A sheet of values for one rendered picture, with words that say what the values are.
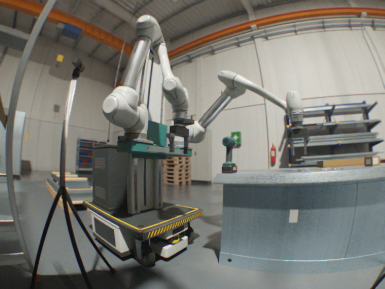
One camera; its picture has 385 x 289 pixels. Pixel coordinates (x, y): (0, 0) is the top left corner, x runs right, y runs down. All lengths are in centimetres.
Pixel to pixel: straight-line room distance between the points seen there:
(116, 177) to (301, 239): 135
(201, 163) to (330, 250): 566
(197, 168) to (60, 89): 933
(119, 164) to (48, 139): 963
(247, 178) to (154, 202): 83
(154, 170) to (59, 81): 1078
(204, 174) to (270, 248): 535
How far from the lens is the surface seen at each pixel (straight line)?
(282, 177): 95
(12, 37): 63
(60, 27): 880
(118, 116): 89
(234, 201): 107
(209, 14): 920
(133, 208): 130
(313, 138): 484
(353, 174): 104
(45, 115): 1103
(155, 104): 154
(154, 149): 112
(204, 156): 625
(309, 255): 117
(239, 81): 126
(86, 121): 1162
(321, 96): 620
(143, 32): 116
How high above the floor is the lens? 71
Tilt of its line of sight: 7 degrees up
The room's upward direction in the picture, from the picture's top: straight up
